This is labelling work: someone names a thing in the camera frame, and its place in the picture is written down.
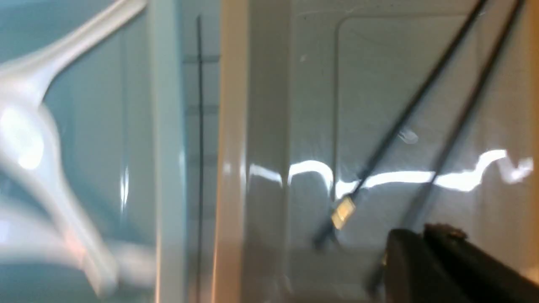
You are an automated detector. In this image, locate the black chopstick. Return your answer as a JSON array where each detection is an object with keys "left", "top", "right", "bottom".
[
  {"left": 366, "top": 0, "right": 527, "bottom": 295},
  {"left": 312, "top": 0, "right": 488, "bottom": 251}
]

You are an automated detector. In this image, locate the brown plastic bin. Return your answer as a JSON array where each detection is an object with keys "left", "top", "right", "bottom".
[{"left": 211, "top": 0, "right": 538, "bottom": 303}]

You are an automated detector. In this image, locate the white spoon centre front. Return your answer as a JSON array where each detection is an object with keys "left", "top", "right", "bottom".
[{"left": 0, "top": 102, "right": 119, "bottom": 296}]

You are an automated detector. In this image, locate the teal plastic bin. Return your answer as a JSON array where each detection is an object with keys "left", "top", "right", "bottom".
[{"left": 0, "top": 0, "right": 188, "bottom": 303}]

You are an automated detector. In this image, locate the white spoon long handle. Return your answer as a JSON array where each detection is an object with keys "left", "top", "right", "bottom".
[{"left": 0, "top": 0, "right": 148, "bottom": 108}]

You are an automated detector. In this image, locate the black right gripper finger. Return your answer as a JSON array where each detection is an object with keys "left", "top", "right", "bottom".
[{"left": 384, "top": 224, "right": 539, "bottom": 303}]

